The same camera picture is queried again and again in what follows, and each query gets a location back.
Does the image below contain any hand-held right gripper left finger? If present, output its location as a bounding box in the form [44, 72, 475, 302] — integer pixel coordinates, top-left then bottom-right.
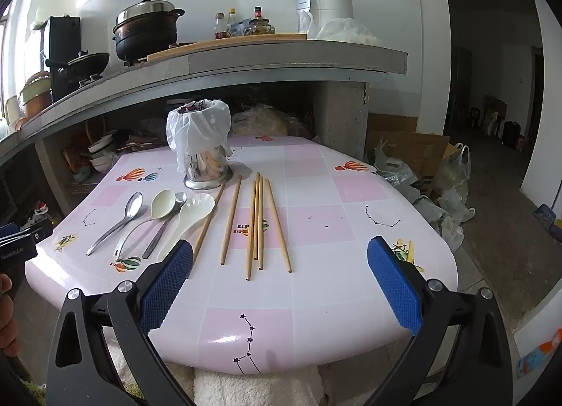
[46, 239, 194, 406]

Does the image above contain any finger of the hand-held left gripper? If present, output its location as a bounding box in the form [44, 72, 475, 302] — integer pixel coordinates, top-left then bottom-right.
[20, 218, 55, 253]

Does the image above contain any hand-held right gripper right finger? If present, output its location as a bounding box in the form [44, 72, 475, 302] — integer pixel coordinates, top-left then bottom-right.
[360, 237, 528, 406]

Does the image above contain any large metal spoon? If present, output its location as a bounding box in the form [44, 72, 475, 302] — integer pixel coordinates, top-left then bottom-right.
[85, 192, 144, 256]

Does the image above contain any small metal spoon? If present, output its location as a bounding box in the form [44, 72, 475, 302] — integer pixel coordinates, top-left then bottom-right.
[141, 192, 189, 260]

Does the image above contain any row of wooden chopsticks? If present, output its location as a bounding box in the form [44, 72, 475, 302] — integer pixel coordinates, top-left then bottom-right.
[192, 172, 293, 280]

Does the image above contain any steel utensil holder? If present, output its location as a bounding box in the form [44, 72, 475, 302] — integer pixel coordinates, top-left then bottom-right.
[183, 144, 234, 191]

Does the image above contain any white plastic bag liner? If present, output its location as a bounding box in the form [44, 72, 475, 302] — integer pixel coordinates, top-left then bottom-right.
[166, 98, 233, 175]

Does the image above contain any person's left hand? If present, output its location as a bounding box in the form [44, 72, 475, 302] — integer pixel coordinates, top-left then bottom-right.
[0, 278, 20, 358]

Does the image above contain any cooking oil bottle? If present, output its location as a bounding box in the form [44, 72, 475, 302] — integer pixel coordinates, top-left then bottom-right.
[31, 200, 55, 226]

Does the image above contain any metal shelf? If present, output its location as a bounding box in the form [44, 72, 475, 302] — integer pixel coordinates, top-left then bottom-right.
[66, 180, 102, 196]

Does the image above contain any pile of plastic bags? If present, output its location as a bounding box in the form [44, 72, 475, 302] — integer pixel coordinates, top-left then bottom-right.
[373, 142, 477, 253]

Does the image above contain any stack of white bowls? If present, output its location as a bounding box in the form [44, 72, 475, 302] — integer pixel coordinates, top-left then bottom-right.
[88, 134, 117, 172]

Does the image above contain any brown woven basket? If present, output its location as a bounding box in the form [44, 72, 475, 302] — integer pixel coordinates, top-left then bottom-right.
[20, 72, 54, 122]

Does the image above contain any cardboard box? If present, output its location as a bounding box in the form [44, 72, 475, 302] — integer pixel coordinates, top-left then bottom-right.
[366, 114, 459, 196]

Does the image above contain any gas stove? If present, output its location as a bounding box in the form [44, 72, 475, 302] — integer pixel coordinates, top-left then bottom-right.
[74, 54, 150, 88]

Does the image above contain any blue dustpan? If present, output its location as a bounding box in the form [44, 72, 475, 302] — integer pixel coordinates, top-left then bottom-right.
[533, 205, 555, 231]

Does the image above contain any black wok with lid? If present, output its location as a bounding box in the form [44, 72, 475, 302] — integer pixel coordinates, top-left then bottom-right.
[46, 52, 110, 82]

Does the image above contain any black cabinet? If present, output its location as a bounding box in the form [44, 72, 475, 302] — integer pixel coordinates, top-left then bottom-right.
[41, 16, 82, 99]

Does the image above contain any black bin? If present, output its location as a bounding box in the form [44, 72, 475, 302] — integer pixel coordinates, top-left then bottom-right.
[503, 121, 521, 147]

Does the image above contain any large black pot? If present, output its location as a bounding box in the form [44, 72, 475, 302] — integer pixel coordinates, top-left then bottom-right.
[112, 11, 185, 62]

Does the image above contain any steel pot lid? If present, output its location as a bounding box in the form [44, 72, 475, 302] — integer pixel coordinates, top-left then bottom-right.
[115, 0, 176, 22]

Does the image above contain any concrete kitchen counter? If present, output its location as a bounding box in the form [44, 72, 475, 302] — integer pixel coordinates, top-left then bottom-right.
[0, 34, 409, 165]

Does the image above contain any crumpled clear plastic bag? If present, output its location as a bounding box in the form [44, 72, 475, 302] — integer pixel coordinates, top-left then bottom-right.
[314, 18, 384, 46]

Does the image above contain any wooden cutting board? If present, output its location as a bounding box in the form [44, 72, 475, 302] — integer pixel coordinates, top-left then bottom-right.
[147, 32, 308, 62]

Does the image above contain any white kitchen appliance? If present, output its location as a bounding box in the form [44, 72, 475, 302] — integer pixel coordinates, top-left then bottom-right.
[295, 0, 354, 35]

